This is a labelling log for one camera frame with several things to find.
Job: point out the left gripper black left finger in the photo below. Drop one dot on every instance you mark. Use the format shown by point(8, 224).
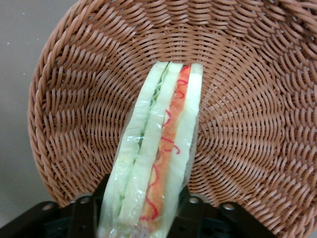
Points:
point(62, 220)

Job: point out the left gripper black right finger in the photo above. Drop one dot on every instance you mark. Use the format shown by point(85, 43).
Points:
point(210, 220)

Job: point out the triangular sandwich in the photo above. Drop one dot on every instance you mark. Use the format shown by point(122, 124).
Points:
point(158, 138)

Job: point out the brown round wicker basket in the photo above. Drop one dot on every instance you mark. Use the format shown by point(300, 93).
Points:
point(247, 111)

